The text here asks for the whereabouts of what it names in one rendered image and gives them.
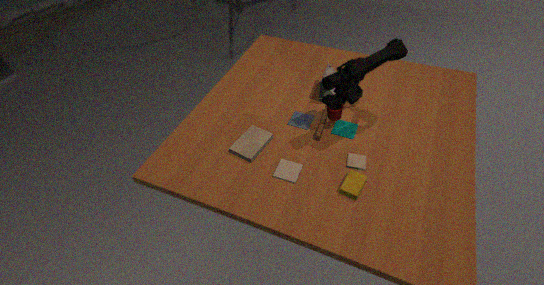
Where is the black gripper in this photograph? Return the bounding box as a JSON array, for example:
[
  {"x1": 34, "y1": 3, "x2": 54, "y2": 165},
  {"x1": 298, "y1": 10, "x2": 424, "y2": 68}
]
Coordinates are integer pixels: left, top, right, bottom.
[{"x1": 322, "y1": 82, "x2": 361, "y2": 110}]

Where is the dark red cup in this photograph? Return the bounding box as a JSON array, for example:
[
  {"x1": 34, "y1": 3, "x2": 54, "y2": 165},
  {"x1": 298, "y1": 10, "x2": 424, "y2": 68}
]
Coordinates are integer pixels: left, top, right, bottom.
[{"x1": 327, "y1": 103, "x2": 343, "y2": 121}]

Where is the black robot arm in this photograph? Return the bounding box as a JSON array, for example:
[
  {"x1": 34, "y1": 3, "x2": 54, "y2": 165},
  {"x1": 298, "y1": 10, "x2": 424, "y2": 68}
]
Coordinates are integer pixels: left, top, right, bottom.
[{"x1": 322, "y1": 39, "x2": 408, "y2": 104}]

